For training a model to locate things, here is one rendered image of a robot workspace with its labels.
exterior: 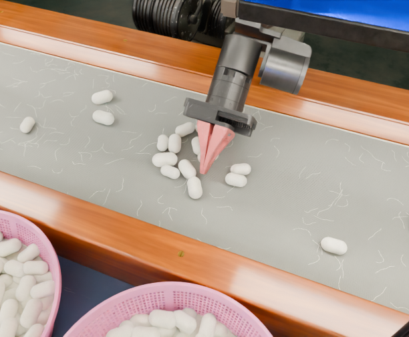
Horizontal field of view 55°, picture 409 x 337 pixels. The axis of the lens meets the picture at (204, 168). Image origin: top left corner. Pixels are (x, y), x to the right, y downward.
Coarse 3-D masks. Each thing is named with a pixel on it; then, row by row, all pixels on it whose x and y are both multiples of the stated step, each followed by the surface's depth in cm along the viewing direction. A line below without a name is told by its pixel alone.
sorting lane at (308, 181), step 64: (0, 64) 79; (64, 64) 79; (0, 128) 67; (64, 128) 67; (128, 128) 67; (256, 128) 67; (320, 128) 67; (64, 192) 58; (128, 192) 58; (256, 192) 58; (320, 192) 58; (384, 192) 58; (256, 256) 51; (320, 256) 51; (384, 256) 51
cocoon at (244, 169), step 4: (236, 164) 59; (240, 164) 59; (244, 164) 59; (248, 164) 59; (232, 168) 59; (236, 168) 59; (240, 168) 59; (244, 168) 59; (248, 168) 59; (232, 172) 59; (236, 172) 59; (240, 172) 59; (244, 172) 59; (248, 172) 59
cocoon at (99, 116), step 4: (96, 112) 66; (100, 112) 66; (104, 112) 66; (108, 112) 66; (96, 116) 66; (100, 116) 66; (104, 116) 66; (108, 116) 66; (112, 116) 66; (96, 120) 66; (100, 120) 66; (104, 120) 66; (108, 120) 66; (112, 120) 66; (108, 124) 66
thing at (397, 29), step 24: (240, 0) 30; (264, 0) 30; (288, 0) 29; (312, 0) 29; (336, 0) 28; (360, 0) 28; (384, 0) 27; (408, 0) 27; (288, 24) 30; (312, 24) 29; (336, 24) 29; (360, 24) 28; (384, 24) 28; (408, 24) 27; (408, 48) 28
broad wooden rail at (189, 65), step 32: (0, 0) 91; (0, 32) 84; (32, 32) 82; (64, 32) 82; (96, 32) 82; (128, 32) 82; (96, 64) 78; (128, 64) 76; (160, 64) 75; (192, 64) 74; (256, 96) 70; (288, 96) 69; (320, 96) 68; (352, 96) 68; (384, 96) 68; (352, 128) 66; (384, 128) 65
